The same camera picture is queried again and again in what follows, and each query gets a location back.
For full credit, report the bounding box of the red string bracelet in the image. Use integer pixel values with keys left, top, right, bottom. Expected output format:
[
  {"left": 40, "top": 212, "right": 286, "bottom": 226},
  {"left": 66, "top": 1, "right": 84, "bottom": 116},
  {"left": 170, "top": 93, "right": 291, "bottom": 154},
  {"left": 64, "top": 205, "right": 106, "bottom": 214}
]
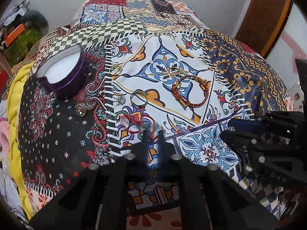
[{"left": 120, "top": 113, "right": 164, "bottom": 142}]

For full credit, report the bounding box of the purple round jewelry tin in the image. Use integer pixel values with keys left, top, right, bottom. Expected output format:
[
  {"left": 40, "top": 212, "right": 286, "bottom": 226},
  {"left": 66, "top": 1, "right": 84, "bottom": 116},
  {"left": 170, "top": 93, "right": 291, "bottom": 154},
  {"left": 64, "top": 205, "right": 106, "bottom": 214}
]
[{"left": 36, "top": 44, "right": 88, "bottom": 100}]

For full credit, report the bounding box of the colourful patchwork bedspread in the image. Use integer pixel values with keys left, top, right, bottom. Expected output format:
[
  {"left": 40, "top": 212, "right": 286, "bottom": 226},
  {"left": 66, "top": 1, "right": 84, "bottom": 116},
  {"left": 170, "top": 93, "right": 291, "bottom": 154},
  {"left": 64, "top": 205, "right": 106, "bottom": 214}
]
[{"left": 18, "top": 0, "right": 301, "bottom": 229}]

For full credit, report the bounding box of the silver pendant earring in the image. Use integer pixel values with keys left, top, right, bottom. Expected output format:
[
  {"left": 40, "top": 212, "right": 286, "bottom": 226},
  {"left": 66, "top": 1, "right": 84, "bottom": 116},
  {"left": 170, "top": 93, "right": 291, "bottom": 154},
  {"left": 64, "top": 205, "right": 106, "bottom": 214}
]
[{"left": 116, "top": 96, "right": 126, "bottom": 106}]

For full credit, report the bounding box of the pink cloth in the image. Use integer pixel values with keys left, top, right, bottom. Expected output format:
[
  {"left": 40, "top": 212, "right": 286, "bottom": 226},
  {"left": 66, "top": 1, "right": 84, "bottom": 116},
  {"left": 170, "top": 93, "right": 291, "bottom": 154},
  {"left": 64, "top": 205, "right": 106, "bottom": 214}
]
[{"left": 0, "top": 117, "right": 9, "bottom": 157}]

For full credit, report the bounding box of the brown wooden door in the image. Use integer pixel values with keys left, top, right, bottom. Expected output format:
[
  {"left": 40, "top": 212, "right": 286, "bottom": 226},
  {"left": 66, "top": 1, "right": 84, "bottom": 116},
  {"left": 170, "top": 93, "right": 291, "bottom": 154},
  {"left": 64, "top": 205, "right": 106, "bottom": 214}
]
[{"left": 235, "top": 0, "right": 293, "bottom": 58}]

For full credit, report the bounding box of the gold hoop earring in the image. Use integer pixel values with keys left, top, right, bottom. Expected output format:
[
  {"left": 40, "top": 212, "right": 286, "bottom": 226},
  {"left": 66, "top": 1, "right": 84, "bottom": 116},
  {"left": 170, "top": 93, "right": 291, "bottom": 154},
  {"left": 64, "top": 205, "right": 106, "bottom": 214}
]
[{"left": 109, "top": 64, "right": 123, "bottom": 76}]

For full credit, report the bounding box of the yellow blanket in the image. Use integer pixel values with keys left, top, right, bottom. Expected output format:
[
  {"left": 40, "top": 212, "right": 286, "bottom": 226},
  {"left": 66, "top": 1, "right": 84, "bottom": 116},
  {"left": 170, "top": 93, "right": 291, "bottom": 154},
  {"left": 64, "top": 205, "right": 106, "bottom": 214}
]
[{"left": 6, "top": 62, "right": 34, "bottom": 220}]

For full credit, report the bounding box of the green patterned box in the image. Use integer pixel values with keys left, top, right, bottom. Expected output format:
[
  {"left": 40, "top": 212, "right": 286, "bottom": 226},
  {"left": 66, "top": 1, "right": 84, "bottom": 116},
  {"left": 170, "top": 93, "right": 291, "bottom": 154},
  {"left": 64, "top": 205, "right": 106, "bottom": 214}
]
[{"left": 3, "top": 28, "right": 42, "bottom": 67}]

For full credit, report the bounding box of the orange box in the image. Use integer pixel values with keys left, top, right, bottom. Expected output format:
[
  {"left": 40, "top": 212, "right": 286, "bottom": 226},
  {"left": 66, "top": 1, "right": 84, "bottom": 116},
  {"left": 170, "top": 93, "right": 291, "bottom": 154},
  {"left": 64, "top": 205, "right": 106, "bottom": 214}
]
[{"left": 5, "top": 23, "right": 26, "bottom": 47}]

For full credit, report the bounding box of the red gold braided bracelet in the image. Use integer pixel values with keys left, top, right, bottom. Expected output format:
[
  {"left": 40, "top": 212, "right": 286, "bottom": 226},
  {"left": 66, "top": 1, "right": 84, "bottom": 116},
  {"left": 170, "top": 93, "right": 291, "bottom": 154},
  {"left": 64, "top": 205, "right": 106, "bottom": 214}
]
[{"left": 171, "top": 74, "right": 212, "bottom": 110}]

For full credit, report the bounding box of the silver bangle ring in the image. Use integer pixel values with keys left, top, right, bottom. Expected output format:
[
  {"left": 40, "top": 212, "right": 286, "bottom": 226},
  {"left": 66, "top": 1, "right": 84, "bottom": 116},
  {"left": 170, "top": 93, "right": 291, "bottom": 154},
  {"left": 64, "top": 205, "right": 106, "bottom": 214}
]
[{"left": 130, "top": 89, "right": 149, "bottom": 108}]

